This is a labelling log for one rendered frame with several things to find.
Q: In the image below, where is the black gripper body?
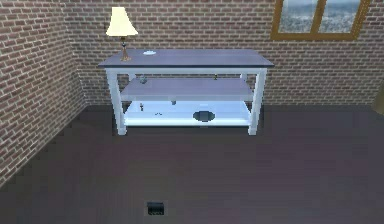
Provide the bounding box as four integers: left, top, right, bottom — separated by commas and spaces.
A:
146, 201, 166, 216

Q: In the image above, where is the dark grey round dish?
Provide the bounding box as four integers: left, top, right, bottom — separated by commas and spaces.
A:
192, 110, 216, 123

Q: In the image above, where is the white table with shelves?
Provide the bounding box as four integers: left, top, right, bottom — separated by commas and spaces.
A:
97, 48, 275, 137

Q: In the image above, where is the cream shade table lamp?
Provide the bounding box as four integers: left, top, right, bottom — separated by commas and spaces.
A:
105, 6, 139, 62

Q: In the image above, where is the olive brown furniture edge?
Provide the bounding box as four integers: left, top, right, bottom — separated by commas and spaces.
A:
372, 83, 384, 116

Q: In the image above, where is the brown framed window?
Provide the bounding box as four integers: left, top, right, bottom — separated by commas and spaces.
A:
270, 0, 372, 42

